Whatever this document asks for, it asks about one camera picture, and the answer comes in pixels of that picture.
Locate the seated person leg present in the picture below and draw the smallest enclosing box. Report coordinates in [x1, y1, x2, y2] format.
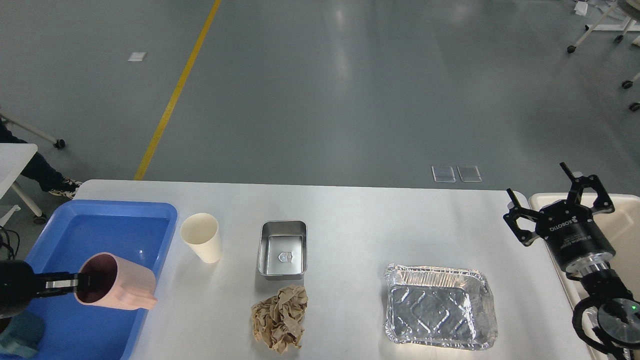
[0, 120, 83, 200]

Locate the beige plastic bin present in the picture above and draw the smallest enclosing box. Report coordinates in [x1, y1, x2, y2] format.
[528, 193, 640, 360]

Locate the white paper cup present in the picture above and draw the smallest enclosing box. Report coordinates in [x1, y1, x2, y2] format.
[179, 213, 223, 264]

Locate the stainless steel rectangular container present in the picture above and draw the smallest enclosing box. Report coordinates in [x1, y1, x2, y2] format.
[256, 220, 307, 281]

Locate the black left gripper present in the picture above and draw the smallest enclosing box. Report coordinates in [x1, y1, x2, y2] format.
[0, 260, 80, 318]

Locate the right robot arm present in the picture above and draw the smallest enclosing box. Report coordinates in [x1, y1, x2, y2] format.
[503, 162, 639, 360]

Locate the left floor plate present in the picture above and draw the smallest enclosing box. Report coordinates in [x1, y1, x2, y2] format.
[430, 165, 457, 183]

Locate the crumpled brown paper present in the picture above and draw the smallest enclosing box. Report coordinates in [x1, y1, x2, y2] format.
[250, 285, 309, 354]

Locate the white cart frame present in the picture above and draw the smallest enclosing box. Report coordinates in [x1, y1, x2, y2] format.
[566, 0, 640, 54]

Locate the rolling rack leg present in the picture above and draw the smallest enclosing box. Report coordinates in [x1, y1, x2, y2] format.
[0, 112, 67, 150]

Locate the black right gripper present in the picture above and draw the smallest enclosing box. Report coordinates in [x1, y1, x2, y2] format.
[503, 162, 617, 273]

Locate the aluminium foil tray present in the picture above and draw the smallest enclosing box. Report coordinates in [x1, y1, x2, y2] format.
[384, 263, 498, 351]

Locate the right floor plate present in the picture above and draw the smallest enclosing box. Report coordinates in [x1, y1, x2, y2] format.
[456, 165, 483, 183]

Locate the blue plastic tray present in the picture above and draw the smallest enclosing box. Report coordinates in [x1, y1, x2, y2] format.
[25, 200, 178, 360]

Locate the floor plate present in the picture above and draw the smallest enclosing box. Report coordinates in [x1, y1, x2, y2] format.
[456, 165, 483, 183]
[430, 165, 457, 183]

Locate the pink ribbed mug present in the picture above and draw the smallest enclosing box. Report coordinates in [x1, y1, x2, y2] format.
[74, 251, 158, 311]

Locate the teal mug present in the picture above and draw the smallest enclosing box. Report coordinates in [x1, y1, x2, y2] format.
[0, 311, 46, 359]

